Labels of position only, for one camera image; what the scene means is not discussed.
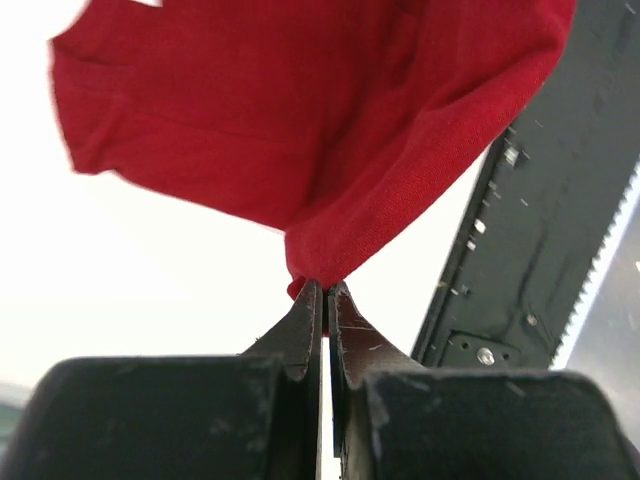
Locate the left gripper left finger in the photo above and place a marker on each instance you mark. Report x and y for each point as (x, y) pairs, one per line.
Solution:
(255, 415)

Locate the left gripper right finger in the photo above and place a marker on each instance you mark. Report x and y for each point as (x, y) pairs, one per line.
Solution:
(394, 418)

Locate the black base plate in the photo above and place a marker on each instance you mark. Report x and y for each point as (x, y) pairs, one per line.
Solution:
(543, 203)

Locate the red t shirt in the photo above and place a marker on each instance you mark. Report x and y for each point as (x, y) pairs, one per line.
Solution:
(337, 123)

